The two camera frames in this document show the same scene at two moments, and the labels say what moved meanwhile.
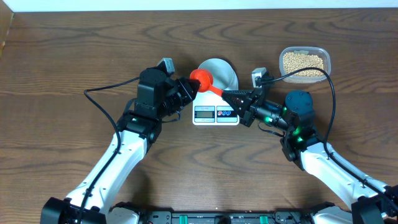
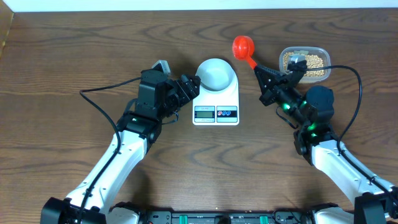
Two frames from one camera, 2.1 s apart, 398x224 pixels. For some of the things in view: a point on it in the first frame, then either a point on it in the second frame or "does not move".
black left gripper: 178,87 does not move
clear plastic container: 293,58 does not move
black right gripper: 245,111 to 275,86
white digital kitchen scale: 210,109 does not move
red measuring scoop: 206,78 to 243,46
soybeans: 293,61 does not move
